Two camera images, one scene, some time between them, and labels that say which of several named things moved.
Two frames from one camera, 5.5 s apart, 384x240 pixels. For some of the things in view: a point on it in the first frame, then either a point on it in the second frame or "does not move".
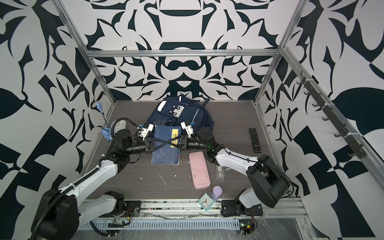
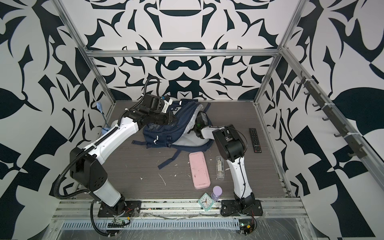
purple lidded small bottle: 217,191 does not move
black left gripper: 154,139 to 168,120
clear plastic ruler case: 220,172 does not move
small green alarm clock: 206,201 does not move
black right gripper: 173,143 to 188,132
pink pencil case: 200,171 does not move
